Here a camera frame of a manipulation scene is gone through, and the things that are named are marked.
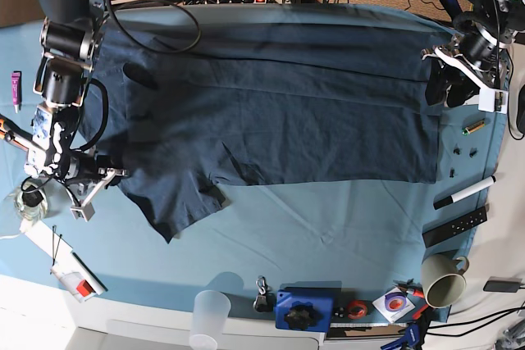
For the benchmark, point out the black remote control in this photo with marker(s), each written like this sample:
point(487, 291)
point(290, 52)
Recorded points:
point(454, 227)

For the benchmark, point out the white paper box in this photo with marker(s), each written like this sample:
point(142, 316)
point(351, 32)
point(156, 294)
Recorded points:
point(72, 274)

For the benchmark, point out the translucent plastic cup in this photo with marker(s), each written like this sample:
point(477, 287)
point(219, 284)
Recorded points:
point(210, 313)

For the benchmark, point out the teal table cloth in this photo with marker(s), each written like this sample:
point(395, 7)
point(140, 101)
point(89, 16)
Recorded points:
point(360, 234)

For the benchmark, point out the red tape roll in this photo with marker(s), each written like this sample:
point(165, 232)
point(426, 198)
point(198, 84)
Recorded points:
point(357, 309)

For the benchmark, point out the dark blue T-shirt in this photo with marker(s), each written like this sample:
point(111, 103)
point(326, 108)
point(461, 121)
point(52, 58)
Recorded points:
point(260, 104)

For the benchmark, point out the grey green mug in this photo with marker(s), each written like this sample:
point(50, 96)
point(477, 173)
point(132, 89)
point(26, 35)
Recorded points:
point(442, 279)

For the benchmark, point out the small battery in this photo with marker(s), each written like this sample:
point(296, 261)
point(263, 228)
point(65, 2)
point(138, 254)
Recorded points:
point(473, 127)

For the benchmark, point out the purple tube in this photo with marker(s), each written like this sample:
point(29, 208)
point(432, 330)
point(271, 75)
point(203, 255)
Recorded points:
point(16, 90)

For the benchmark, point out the black white marker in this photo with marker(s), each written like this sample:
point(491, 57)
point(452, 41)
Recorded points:
point(464, 193)

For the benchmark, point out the metal carabiner keyring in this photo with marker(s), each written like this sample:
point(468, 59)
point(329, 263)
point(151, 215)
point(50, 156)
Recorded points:
point(263, 302)

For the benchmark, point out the blue plastic box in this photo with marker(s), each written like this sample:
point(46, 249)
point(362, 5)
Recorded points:
point(304, 309)

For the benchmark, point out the clear tape roll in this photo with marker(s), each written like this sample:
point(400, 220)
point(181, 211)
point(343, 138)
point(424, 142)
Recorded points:
point(31, 205)

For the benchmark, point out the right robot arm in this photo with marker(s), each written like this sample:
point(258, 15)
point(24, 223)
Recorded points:
point(70, 38)

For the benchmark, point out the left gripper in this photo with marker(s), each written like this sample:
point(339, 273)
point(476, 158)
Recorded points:
point(466, 71)

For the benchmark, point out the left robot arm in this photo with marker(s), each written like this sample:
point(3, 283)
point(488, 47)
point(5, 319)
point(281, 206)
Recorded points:
point(500, 19)

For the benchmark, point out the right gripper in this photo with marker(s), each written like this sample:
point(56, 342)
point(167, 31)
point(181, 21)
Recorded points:
point(88, 175)

